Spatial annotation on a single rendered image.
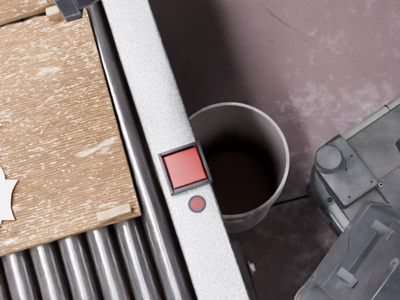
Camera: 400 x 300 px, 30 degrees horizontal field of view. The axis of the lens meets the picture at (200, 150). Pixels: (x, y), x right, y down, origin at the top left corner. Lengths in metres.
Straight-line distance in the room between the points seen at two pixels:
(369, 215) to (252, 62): 1.78
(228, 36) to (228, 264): 1.24
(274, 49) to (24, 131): 1.19
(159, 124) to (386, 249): 0.81
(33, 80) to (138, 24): 0.22
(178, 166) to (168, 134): 0.07
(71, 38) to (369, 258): 0.92
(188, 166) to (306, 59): 1.14
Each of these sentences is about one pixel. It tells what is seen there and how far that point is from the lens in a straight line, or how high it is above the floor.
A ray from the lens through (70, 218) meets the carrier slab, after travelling 1.29.
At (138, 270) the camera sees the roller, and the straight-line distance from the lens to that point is 1.27.
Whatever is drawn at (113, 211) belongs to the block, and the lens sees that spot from 1.25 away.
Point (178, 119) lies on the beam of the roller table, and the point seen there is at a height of 0.92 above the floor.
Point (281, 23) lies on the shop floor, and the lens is 2.41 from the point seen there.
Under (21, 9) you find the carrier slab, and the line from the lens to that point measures 1.44.
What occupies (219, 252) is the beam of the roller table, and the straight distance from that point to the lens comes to 1.27.
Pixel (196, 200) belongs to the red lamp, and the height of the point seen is 0.92.
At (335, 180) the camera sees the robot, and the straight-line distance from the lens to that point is 1.96.
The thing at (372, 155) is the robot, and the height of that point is 0.24.
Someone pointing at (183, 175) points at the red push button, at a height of 0.93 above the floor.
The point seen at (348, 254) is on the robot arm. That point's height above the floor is 1.59.
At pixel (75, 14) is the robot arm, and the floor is 1.36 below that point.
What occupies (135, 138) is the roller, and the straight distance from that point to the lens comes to 1.32.
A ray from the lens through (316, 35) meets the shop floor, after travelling 2.40.
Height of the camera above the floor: 2.17
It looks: 74 degrees down
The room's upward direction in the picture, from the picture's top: 11 degrees counter-clockwise
